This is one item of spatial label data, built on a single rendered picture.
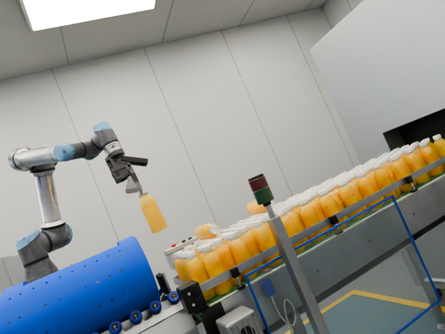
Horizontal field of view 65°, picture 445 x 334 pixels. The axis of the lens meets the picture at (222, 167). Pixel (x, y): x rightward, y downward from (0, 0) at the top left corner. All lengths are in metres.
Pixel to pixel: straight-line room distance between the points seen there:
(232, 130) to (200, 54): 1.14
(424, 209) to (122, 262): 1.39
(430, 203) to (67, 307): 1.63
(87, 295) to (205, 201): 3.24
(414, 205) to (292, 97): 3.66
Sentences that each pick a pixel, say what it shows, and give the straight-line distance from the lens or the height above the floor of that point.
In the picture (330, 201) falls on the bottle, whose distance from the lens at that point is 1.64.
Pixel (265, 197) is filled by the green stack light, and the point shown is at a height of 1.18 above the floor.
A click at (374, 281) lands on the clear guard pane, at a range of 1.64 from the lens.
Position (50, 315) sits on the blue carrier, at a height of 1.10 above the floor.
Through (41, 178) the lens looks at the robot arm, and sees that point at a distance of 1.97.
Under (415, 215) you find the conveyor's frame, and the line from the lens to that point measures 1.90.
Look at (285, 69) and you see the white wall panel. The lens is 5.47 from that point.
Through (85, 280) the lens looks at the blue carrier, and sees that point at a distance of 1.35.
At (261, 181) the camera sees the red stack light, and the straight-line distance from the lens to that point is 1.23.
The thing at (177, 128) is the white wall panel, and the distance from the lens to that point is 4.55.
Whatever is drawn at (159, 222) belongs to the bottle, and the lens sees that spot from 1.49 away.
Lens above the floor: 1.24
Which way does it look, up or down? 4 degrees up
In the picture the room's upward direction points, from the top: 23 degrees counter-clockwise
